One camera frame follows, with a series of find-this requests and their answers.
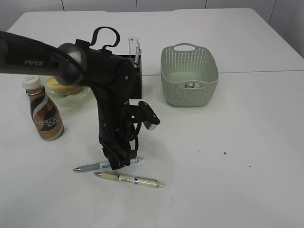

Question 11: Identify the clear plastic ruler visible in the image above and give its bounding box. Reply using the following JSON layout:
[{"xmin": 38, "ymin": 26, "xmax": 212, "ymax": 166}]
[{"xmin": 128, "ymin": 37, "xmax": 139, "ymax": 58}]

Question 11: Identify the green plastic basket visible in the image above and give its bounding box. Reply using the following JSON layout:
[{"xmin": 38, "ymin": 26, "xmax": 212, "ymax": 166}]
[{"xmin": 161, "ymin": 43, "xmax": 219, "ymax": 107}]

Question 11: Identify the grey pen across ruler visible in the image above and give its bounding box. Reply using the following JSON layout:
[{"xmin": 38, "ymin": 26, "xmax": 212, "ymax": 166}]
[{"xmin": 133, "ymin": 45, "xmax": 141, "ymax": 68}]

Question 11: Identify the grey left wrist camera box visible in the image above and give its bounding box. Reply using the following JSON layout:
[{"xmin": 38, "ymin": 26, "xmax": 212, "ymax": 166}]
[{"xmin": 130, "ymin": 101, "xmax": 160, "ymax": 131}]

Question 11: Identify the blue grip pen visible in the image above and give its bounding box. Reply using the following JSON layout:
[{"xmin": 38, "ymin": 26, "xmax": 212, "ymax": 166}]
[{"xmin": 73, "ymin": 158, "xmax": 144, "ymax": 172}]

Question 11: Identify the pale green glass plate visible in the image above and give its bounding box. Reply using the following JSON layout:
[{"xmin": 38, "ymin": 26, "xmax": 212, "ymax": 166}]
[{"xmin": 40, "ymin": 76, "xmax": 91, "ymax": 107}]

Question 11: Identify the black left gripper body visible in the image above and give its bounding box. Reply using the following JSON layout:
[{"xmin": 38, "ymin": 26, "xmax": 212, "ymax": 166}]
[{"xmin": 99, "ymin": 134, "xmax": 138, "ymax": 170}]

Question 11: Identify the beige grip pen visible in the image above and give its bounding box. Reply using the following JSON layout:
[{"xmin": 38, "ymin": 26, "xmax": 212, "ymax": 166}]
[{"xmin": 94, "ymin": 172, "xmax": 164, "ymax": 188}]

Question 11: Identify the brown Nescafe coffee bottle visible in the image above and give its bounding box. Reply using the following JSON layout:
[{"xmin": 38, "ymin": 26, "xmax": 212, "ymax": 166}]
[{"xmin": 22, "ymin": 76, "xmax": 64, "ymax": 141}]

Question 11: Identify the golden bread roll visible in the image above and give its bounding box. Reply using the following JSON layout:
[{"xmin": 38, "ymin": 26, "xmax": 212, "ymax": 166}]
[{"xmin": 46, "ymin": 76, "xmax": 82, "ymax": 95}]

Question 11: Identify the black mesh pen holder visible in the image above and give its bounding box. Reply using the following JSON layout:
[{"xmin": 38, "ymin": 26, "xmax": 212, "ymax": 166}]
[{"xmin": 130, "ymin": 54, "xmax": 143, "ymax": 100}]

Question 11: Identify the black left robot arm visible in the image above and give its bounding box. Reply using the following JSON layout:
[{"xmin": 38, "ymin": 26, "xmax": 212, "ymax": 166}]
[{"xmin": 0, "ymin": 28, "xmax": 138, "ymax": 170}]

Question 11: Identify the paper ball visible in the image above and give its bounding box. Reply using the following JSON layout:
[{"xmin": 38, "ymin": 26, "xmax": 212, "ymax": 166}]
[{"xmin": 185, "ymin": 83, "xmax": 201, "ymax": 88}]

